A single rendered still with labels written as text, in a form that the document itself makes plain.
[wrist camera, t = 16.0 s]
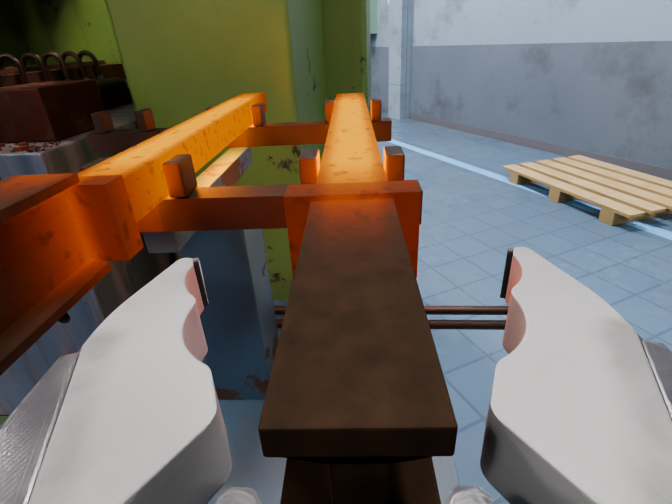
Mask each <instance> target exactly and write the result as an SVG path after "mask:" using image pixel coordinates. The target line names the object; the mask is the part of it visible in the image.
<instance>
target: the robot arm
mask: <svg viewBox="0 0 672 504"><path fill-rule="evenodd" d="M500 298H504V299H505V301H506V303H507V304H508V306H509V308H508V313H507V319H506V324H505V330H504V336H503V341H502V344H503V347H504V349H505V350H506V351H507V353H508V355H507V356H505V357H504V358H502V359H501V360H499V361H498V363H497V365H496V369H495V375H494V380H493V386H492V392H491V397H490V403H489V409H488V415H487V420H486V426H485V433H484V439H483V445H482V452H481V458H480V466H481V470H482V473H483V475H484V476H485V478H486V479H487V481H488V482H489V483H490V484H491V485H492V486H493V487H494V488H495V489H496V490H497V491H498V492H499V493H500V494H501V495H502V496H503V497H504V498H505V499H506V500H507V501H508V502H509V503H510V504H672V352H671V351H670V350H669V349H668V348H667V347H666V346H665V345H664V343H658V342H652V341H646V340H644V339H643V338H642V337H641V336H640V335H639V334H638V333H637V332H636V331H635V329H634V328H633V327H632V326H631V325H630V324H629V323H628V322H627V321H626V320H625V319H624V318H623V317H622V316H621V315H620V314H619V313H618V312H617V311H616V310H615V309H614V308H612V307H611V306H610V305H609V304H608V303H607V302H606V301H604V300H603V299H602V298H601V297H599V296H598V295H597V294H596V293H594V292H593V291H592V290H590V289H589V288H587V287H586V286H584V285H583V284H582V283H580V282H579V281H577V280H576V279H574V278H573V277H571V276H570V275H568V274H567V273H565V272H564V271H562V270H561V269H559V268H558V267H556V266H555V265H553V264H552V263H550V262H549V261H547V260H546V259H544V258H543V257H541V256H540V255H538V254H537V253H535V252H534V251H533V250H531V249H529V248H527V247H516V248H510V247H508V251H507V257H506V263H505V269H504V276H503V282H502V288H501V294H500ZM205 306H209V303H208V298H207V294H206V289H205V284H204V279H203V274H202V269H201V265H200V261H199V259H198V257H197V258H193V259H192V258H182V259H179V260H177V261H176V262H175V263H173V264H172V265H171V266H170V267H168V268H167V269H166V270H164V271H163V272H162V273H161V274H159V275H158V276H157V277H155V278H154V279H153V280H152V281H150V282H149V283H148V284H146V285H145V286H144V287H143V288H141V289H140V290H139V291H137V292H136V293H135V294H134V295H132V296H131V297H130V298H129V299H127V300H126V301H125V302H124V303H122V304H121V305H120V306H119V307H118V308H117V309H116V310H114V311H113V312H112V313H111V314H110V315H109V316H108V317H107V318H106V319H105V320H104V321H103V322H102V323H101V324H100V325H99V327H98V328H97V329H96V330H95V331H94V332H93V333H92V335H91V336H90V337H89V338H88V339H87V341H86V342H85V343H84V344H83V346H82V347H81V348H80V349H79V351H78V352H77V353H73V354H69V355H64V356H60V357H59V358H58V359H57V360H56V362H55V363H54V364H53V365H52V366H51V367H50V369H49V370H48V371H47V372H46V373H45V374H44V376H43V377H42V378H41V379H40V380H39V381H38V383H37V384H36V385H35V386H34V387H33V388H32V390H31V391H30V392H29V393H28V394H27V395H26V397H25V398H24V399H23V400H22V401H21V403H20V404H19V405H18V406H17V407H16V408H15V410H14V411H13V412H12V413H11V414H10V415H9V417H8V418H7V419H6V420H5V421H4V422H3V424H2V425H1V426H0V504H207V502H208V501H209V500H210V499H211V498H212V497H213V496H214V495H215V494H216V492H217V491H218V490H219V489H220V488H221V487H222V486H223V485H224V484H225V482H226V481H227V479H228V478H229V476H230V473H231V470H232V460H231V455H230V449H229V444H228V438H227V432H226V427H225V423H224V419H223V416H222V412H221V408H220V404H219V400H218V396H217V393H216V389H215V385H214V381H213V377H212V373H211V370H210V368H209V367H208V366H207V365H205V364H204V363H202V361H203V359H204V357H205V356H206V354H207V352H208V347H207V343H206V339H205V335H204V331H203V328H202V324H201V320H200V315H201V313H202V312H203V310H204V307H205Z"/></svg>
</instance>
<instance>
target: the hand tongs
mask: <svg viewBox="0 0 672 504"><path fill-rule="evenodd" d="M424 308H425V312H426V315H507V313H508V308H509V306H424ZM285 310H286V306H274V311H275V314H285ZM428 322H429V326H430V329H466V330H505V324H506V320H428ZM282 323H283V319H277V318H276V324H277V328H281V327H282Z"/></svg>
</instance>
